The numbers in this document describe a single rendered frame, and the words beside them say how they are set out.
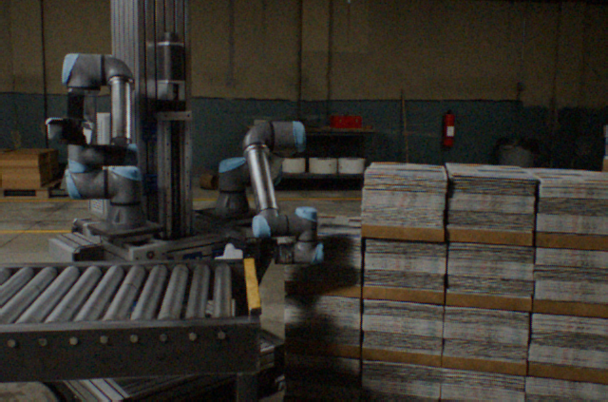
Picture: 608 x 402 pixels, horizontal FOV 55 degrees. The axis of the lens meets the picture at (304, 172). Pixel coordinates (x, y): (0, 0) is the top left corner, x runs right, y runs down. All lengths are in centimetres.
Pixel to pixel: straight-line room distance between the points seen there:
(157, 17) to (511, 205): 156
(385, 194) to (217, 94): 674
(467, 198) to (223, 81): 685
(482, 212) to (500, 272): 22
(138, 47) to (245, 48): 624
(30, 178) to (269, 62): 359
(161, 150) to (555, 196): 149
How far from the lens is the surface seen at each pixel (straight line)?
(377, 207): 205
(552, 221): 211
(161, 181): 246
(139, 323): 142
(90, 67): 225
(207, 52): 866
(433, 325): 217
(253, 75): 865
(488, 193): 206
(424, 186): 203
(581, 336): 225
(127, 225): 228
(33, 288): 176
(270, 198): 197
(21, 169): 804
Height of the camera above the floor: 132
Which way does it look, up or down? 7 degrees down
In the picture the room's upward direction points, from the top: 1 degrees clockwise
